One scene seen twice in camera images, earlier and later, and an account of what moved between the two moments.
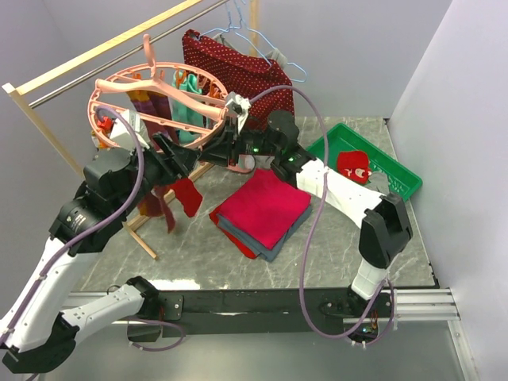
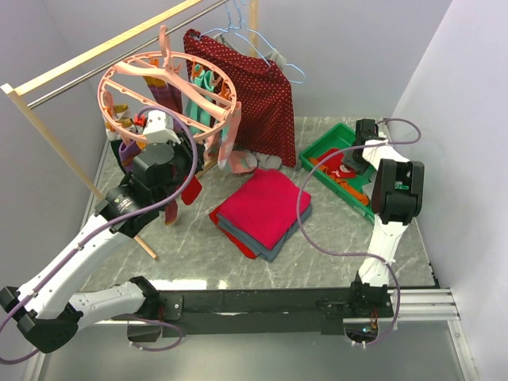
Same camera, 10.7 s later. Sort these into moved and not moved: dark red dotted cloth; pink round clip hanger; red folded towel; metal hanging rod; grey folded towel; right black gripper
Moved: pink round clip hanger; right black gripper
Not moved: grey folded towel; red folded towel; dark red dotted cloth; metal hanging rod
